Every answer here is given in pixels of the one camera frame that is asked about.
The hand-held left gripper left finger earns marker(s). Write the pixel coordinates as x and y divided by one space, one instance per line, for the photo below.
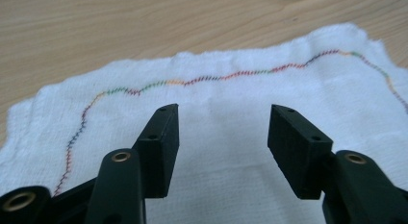
157 153

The white cloth with rainbow stitching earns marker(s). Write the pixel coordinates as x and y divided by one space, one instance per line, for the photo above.
224 128

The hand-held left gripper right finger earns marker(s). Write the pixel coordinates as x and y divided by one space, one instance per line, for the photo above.
298 153

